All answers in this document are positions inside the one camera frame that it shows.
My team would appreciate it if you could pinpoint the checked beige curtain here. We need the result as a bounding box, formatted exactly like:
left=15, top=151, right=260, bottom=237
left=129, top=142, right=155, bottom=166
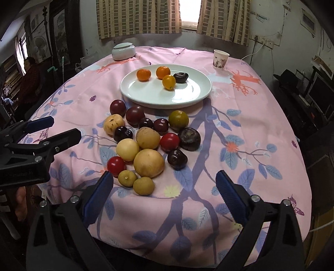
left=96, top=0, right=182, bottom=40
left=196, top=0, right=251, bottom=47

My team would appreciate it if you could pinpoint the electric fan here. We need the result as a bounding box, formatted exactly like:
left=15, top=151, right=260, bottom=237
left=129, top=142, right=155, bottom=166
left=32, top=36, right=49, bottom=63

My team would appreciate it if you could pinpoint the pink floral tablecloth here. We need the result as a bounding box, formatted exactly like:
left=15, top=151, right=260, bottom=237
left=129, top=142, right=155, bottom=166
left=19, top=46, right=312, bottom=257

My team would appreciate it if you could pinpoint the dark framed picture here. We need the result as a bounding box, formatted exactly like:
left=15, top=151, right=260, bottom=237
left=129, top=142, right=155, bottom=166
left=49, top=5, right=76, bottom=68

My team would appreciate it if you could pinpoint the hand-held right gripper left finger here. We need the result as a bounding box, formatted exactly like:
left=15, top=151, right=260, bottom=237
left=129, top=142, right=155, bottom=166
left=26, top=171, right=115, bottom=271

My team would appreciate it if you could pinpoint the dark red cherry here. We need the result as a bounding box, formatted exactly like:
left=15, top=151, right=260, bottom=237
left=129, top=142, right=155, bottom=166
left=153, top=118, right=170, bottom=135
left=113, top=125, right=134, bottom=143
left=167, top=149, right=188, bottom=171
left=138, top=117, right=154, bottom=130

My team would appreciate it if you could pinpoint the dark coat stand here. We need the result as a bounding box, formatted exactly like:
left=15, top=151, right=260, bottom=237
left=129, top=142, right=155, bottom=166
left=42, top=6, right=54, bottom=68

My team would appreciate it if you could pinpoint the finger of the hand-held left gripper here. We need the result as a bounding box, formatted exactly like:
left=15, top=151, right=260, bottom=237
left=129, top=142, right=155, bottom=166
left=0, top=116, right=55, bottom=144
left=5, top=128, right=82, bottom=167

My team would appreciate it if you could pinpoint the green yellow orange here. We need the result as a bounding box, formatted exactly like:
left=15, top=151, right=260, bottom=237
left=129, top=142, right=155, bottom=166
left=168, top=110, right=189, bottom=131

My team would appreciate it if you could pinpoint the orange mandarin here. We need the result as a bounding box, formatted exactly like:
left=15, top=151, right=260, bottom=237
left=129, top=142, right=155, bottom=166
left=156, top=66, right=171, bottom=80
left=136, top=68, right=152, bottom=82

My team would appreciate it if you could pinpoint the dark monitor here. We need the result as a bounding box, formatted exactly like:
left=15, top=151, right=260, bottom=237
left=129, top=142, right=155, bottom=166
left=308, top=72, right=334, bottom=115

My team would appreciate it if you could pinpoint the small dark water chestnut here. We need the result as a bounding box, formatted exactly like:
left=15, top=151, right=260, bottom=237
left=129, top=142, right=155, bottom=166
left=173, top=72, right=189, bottom=84

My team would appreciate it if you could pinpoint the red cherry tomato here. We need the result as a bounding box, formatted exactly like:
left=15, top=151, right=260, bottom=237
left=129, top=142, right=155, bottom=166
left=107, top=156, right=126, bottom=177
left=160, top=133, right=180, bottom=153

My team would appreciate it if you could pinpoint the window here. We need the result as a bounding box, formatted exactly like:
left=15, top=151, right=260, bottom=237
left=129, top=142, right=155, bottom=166
left=179, top=0, right=202, bottom=30

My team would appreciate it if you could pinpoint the large dark water chestnut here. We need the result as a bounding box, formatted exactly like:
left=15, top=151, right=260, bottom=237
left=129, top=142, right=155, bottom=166
left=178, top=128, right=201, bottom=151

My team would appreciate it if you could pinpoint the person's left hand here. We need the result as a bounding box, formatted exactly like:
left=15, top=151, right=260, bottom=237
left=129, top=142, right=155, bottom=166
left=14, top=188, right=28, bottom=225

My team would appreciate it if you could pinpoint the white lidded ceramic jar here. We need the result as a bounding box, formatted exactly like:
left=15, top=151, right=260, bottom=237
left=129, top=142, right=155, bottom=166
left=112, top=42, right=136, bottom=61

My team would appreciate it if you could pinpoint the large pale yellow pepino melon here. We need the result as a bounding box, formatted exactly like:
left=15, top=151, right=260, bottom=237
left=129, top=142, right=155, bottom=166
left=133, top=148, right=165, bottom=178

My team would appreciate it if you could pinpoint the white cable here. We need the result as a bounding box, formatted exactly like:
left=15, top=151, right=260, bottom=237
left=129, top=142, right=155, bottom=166
left=240, top=42, right=265, bottom=61

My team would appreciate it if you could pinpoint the small tan longan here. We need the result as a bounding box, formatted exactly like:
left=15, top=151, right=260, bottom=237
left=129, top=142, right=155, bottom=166
left=133, top=176, right=155, bottom=196
left=118, top=170, right=138, bottom=187

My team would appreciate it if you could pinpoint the white ceramic plate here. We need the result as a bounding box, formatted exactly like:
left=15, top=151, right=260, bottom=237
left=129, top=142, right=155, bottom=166
left=120, top=64, right=212, bottom=109

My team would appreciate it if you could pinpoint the black hat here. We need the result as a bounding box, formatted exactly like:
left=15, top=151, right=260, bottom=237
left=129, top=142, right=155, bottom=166
left=273, top=69, right=300, bottom=88

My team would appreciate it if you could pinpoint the yellow cherry tomato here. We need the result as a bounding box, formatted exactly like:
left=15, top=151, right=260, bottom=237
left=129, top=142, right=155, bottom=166
left=162, top=75, right=176, bottom=91

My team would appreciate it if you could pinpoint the printed paper cup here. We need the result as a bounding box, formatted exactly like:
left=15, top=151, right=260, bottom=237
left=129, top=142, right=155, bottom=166
left=213, top=49, right=230, bottom=69

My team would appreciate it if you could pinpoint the dark red plum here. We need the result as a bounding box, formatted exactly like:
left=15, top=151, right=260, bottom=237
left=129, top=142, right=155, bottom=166
left=109, top=99, right=127, bottom=117
left=125, top=105, right=146, bottom=128

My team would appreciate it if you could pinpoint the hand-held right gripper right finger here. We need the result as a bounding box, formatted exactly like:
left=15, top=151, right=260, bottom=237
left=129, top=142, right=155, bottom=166
left=215, top=170, right=306, bottom=271

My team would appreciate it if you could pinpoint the wall vent frame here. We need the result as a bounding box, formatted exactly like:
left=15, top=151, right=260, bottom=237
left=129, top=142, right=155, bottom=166
left=300, top=9, right=317, bottom=35

